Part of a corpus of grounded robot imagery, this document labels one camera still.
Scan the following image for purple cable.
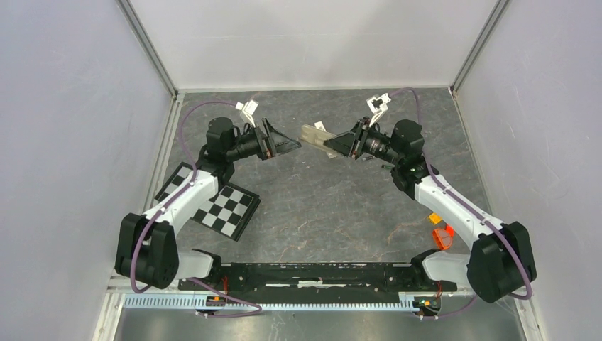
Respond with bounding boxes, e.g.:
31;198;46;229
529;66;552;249
388;87;535;301
129;99;263;318

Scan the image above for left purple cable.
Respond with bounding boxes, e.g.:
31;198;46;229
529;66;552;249
129;99;263;318

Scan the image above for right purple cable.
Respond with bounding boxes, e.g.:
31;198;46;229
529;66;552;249
388;87;535;301

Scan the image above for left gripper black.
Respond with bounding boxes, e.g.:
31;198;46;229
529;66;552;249
226;117;300;162

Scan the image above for red rectangular block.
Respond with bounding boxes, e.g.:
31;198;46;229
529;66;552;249
445;224;455;237

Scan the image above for white toothed cable duct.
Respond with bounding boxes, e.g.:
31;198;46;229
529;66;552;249
123;292;430;313

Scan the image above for small yellow block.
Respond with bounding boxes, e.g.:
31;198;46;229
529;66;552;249
427;212;442;225

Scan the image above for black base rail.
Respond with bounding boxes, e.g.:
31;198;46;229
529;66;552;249
204;262;457;304

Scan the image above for orange translucent semicircle block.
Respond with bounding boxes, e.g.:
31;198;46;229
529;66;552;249
432;228;454;251

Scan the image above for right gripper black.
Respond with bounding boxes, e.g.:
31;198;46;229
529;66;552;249
324;117;403;166

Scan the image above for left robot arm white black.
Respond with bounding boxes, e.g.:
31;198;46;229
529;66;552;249
114;117;301;293

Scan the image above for white black remote control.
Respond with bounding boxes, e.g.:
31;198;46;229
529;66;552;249
299;121;336;159

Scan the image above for black white checkerboard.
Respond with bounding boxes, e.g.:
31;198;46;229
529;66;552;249
154;162;261;242

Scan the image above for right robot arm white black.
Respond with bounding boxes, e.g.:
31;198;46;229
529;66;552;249
324;118;537;303

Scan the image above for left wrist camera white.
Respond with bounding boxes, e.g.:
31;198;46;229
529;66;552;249
235;99;258;127

